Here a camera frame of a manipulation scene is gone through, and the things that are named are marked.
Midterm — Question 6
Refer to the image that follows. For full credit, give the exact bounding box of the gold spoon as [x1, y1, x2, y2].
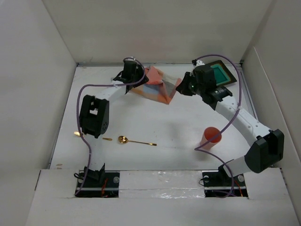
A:
[118, 136, 157, 146]

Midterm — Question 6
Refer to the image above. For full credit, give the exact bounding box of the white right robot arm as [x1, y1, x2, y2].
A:
[176, 65, 285, 186]

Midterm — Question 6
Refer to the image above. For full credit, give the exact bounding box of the coral plastic cup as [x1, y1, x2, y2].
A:
[200, 127, 222, 150]

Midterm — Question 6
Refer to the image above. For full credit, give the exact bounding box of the green square ceramic plate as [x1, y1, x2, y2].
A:
[209, 60, 237, 86]

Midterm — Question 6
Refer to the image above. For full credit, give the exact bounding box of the orange grey checkered cloth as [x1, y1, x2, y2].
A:
[131, 66, 182, 105]

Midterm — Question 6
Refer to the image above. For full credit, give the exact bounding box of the gold fork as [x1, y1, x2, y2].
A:
[73, 131, 113, 142]

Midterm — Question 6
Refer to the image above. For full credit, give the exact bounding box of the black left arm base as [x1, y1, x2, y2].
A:
[73, 166, 120, 198]

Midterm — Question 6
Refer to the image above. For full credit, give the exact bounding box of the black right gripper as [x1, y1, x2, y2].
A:
[175, 72, 204, 96]

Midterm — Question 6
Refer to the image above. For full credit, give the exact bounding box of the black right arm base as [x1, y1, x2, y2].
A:
[198, 169, 248, 198]

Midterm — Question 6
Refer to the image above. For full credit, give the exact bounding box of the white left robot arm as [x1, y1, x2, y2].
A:
[76, 57, 149, 187]

